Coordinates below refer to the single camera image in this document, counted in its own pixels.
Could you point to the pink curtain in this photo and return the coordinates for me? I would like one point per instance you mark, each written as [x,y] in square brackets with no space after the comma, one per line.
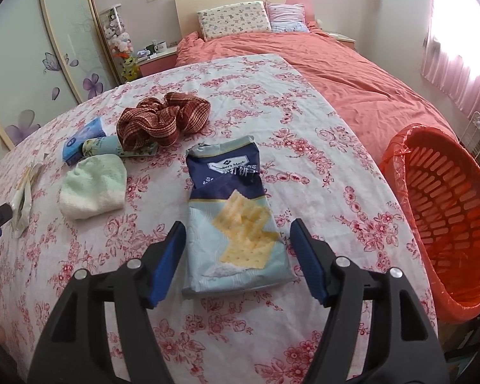
[460,48]

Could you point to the pale green floral packet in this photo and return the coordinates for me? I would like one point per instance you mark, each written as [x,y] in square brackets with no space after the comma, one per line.
[104,146]

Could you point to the plush toy display tube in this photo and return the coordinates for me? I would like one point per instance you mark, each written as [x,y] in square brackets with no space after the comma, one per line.
[120,40]

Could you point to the flower print sliding wardrobe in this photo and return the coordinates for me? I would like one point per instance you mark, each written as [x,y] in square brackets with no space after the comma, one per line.
[24,48]

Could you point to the pink floral tablecloth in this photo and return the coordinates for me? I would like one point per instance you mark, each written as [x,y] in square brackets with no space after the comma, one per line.
[304,160]

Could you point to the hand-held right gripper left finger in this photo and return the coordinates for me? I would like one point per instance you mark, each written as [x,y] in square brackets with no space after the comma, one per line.
[168,264]

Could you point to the orange laundry basket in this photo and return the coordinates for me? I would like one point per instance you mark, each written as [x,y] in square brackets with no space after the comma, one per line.
[444,216]

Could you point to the clear plastic wrapper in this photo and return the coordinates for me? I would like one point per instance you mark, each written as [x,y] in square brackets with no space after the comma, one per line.
[24,200]

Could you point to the small print pillow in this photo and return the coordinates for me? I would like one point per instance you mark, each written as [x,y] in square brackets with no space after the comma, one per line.
[234,20]

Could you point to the striped pink pillow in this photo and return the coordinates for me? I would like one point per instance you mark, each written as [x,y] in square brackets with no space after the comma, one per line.
[286,18]

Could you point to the pink white nightstand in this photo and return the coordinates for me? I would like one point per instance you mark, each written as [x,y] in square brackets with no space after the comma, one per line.
[342,38]
[156,62]

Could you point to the red checked scrunchie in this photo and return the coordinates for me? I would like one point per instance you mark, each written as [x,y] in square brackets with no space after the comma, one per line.
[160,120]

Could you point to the blue tissue packet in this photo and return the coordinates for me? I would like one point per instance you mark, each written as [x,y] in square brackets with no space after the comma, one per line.
[84,140]

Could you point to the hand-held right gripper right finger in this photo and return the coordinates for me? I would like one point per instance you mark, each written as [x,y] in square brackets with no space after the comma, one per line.
[310,264]

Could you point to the white mug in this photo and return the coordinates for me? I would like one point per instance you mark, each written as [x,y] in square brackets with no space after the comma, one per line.
[162,46]

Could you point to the green white towel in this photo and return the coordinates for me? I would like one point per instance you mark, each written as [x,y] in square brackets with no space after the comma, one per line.
[92,188]

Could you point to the black mug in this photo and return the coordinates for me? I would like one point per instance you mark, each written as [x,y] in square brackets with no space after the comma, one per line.
[152,49]

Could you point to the bed with salmon duvet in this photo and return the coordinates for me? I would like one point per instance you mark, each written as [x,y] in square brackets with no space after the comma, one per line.
[344,80]

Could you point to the blue cracker packet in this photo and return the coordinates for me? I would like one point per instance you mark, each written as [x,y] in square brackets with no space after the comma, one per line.
[232,216]

